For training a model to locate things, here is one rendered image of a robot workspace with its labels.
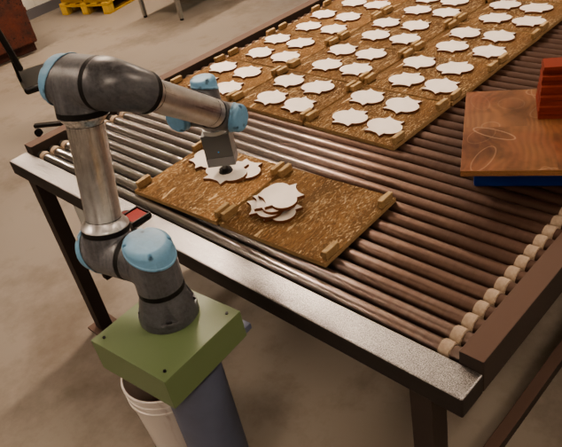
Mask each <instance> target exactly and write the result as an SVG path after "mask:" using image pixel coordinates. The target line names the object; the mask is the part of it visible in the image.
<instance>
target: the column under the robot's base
mask: <svg viewBox="0 0 562 447"><path fill-rule="evenodd" d="M242 320H243V319H242ZM243 323H244V327H245V330H246V333H247V332H248V331H249V330H250V329H251V328H252V327H251V324H250V323H249V322H247V321H245V320H243ZM170 407H171V406H170ZM171 409H172V411H173V413H174V415H175V418H176V422H177V424H178V426H179V428H180V430H181V433H182V435H183V439H184V440H185V443H186V445H187V447H249V446H248V443H247V440H246V435H245V432H244V429H243V427H242V424H241V421H240V418H239V416H238V411H237V408H236V405H235V402H234V399H233V396H232V394H231V391H230V386H229V383H228V381H227V378H226V375H225V372H224V370H223V366H222V362H221V363H220V364H219V365H218V366H216V368H215V369H214V370H213V371H212V372H211V373H210V374H209V375H208V376H207V377H206V378H205V379H204V380H203V381H202V382H201V383H200V384H199V385H198V386H197V387H196V388H195V389H194V390H193V391H192V392H191V393H190V394H189V395H188V396H187V397H186V398H185V399H184V400H183V401H182V402H181V403H180V404H179V405H178V406H177V407H176V408H173V407H171Z"/></svg>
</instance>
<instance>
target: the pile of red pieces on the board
mask: <svg viewBox="0 0 562 447"><path fill-rule="evenodd" d="M535 98H536V109H537V118H538V120H539V119H562V58H548V59H542V67H541V70H540V77H539V82H538V85H537V92H536V94H535Z"/></svg>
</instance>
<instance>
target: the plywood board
mask: <svg viewBox="0 0 562 447"><path fill-rule="evenodd" d="M536 92H537V89H531V90H493V91H474V92H466V99H465V110H464V133H463V144H462V156H461V168H460V176H562V119H539V120H538V118H537V109H536V98H535V94H536Z"/></svg>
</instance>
